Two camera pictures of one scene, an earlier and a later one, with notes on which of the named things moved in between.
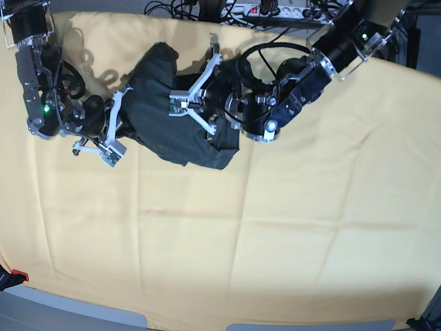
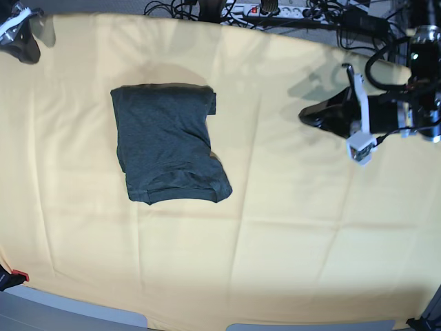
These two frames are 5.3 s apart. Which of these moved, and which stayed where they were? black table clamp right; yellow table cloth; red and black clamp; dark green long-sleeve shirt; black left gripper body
Moved: black left gripper body; dark green long-sleeve shirt
Stayed: black table clamp right; yellow table cloth; red and black clamp
